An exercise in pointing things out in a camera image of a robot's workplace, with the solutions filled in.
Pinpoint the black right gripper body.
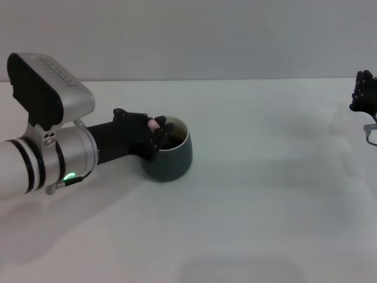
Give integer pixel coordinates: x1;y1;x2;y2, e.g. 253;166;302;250
361;102;377;122

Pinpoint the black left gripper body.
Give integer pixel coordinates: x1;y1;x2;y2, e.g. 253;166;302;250
87;108;157;166

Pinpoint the dark grey ceramic mug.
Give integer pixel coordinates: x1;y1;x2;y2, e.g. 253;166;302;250
140;116;194;183

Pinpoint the dark brown coffee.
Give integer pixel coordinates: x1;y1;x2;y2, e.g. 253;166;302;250
164;133;187;149

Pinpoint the right arm cable with plug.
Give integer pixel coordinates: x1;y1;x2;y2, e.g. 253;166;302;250
363;123;377;146

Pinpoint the arm cable with plug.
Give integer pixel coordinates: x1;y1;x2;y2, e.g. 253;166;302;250
363;123;377;146
45;170;91;195

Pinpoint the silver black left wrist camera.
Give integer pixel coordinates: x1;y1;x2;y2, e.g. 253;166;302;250
7;52;95;131

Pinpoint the left arm cable with plug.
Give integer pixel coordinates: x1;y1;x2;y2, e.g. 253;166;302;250
45;170;91;195

